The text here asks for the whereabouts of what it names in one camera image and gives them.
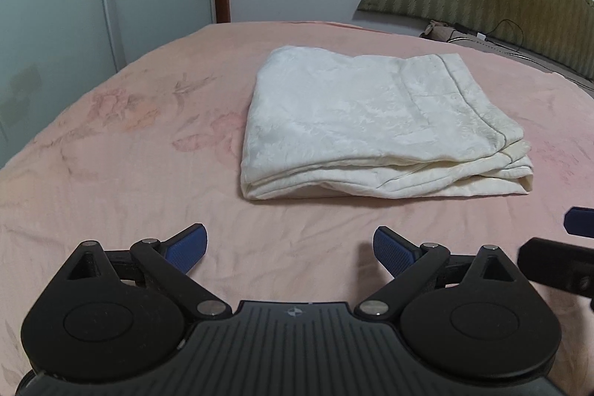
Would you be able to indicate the pink floral bed sheet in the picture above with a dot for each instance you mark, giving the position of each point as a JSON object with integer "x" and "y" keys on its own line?
{"x": 139, "y": 173}

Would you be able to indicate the white pants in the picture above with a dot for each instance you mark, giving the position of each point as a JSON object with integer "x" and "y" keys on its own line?
{"x": 371, "y": 131}

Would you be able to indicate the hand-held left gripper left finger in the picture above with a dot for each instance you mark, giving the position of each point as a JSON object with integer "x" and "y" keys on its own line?
{"x": 188, "y": 245}

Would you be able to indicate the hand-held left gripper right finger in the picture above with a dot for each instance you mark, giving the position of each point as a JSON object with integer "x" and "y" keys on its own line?
{"x": 392, "y": 250}

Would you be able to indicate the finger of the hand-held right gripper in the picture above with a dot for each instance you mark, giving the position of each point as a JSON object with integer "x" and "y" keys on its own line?
{"x": 580, "y": 222}
{"x": 557, "y": 264}

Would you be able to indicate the white charger plug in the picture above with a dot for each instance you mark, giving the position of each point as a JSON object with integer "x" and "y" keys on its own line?
{"x": 479, "y": 36}

